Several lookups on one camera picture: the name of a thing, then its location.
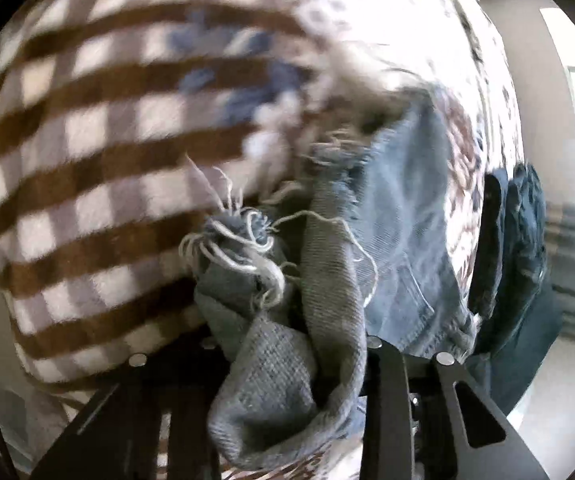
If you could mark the blue denim pants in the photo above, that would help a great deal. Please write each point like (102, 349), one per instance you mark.
(407, 235)

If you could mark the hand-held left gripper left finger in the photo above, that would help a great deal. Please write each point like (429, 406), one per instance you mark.
(187, 410)

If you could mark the brown white checkered blanket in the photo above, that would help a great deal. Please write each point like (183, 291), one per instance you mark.
(92, 160)

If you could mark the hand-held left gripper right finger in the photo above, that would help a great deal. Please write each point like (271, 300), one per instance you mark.
(387, 410)

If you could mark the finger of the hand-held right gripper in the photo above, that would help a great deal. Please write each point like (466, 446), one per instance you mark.
(487, 240)

